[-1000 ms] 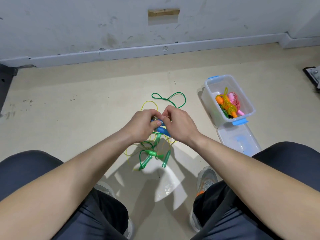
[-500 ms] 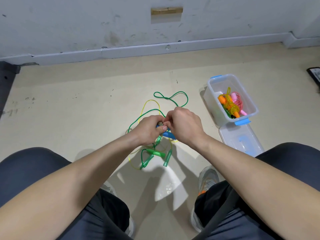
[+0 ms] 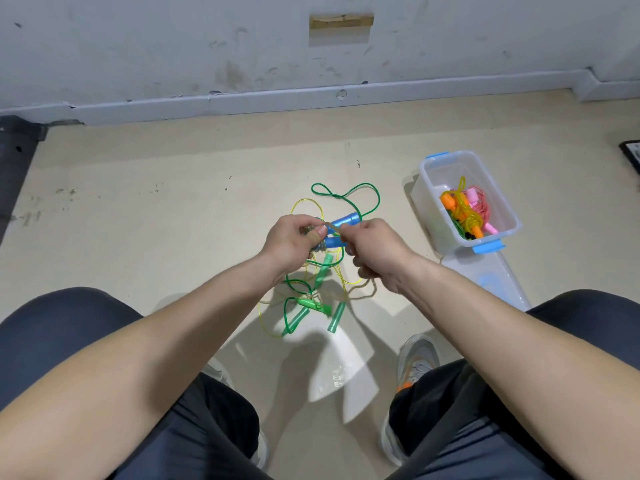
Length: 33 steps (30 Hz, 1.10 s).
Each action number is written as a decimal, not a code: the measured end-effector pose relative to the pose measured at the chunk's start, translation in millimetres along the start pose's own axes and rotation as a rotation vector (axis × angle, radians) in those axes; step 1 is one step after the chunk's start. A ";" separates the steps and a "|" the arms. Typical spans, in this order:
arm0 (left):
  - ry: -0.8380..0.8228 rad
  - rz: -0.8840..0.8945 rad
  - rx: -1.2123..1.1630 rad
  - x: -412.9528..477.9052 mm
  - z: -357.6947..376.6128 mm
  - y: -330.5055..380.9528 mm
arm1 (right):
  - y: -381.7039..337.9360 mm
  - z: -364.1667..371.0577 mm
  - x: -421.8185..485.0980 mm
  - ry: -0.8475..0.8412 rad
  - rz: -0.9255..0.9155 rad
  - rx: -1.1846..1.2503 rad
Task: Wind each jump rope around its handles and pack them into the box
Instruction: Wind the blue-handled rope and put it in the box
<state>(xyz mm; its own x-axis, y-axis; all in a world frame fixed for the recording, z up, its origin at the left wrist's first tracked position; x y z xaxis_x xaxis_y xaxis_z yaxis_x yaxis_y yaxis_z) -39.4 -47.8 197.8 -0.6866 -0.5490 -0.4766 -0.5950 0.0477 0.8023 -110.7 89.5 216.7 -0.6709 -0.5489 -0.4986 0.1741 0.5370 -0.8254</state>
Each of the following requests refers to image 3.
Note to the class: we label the person's left hand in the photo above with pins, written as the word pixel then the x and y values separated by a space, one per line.
pixel 292 240

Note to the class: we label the person's right hand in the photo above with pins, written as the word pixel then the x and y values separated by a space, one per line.
pixel 378 253

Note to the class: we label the clear storage box blue latches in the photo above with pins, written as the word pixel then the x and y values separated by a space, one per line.
pixel 460 170

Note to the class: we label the person's left forearm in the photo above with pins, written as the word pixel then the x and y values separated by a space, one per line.
pixel 110 375

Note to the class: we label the person's right forearm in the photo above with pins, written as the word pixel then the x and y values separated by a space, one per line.
pixel 540 375

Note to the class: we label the clear plastic box lid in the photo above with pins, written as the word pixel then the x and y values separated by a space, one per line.
pixel 495 280

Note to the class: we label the grey right shoe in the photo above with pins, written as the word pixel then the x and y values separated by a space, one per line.
pixel 415 357

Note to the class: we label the grey shoe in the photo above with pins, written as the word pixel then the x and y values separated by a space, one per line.
pixel 415 357
pixel 262 450

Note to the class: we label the grey left shoe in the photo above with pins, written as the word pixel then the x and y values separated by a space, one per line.
pixel 262 450

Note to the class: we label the black shorts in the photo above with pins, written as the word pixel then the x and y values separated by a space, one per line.
pixel 40 330

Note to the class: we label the small wooden wall block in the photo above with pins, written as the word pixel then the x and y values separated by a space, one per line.
pixel 342 21

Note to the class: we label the black metal rack frame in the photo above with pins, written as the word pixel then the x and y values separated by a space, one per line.
pixel 15 165

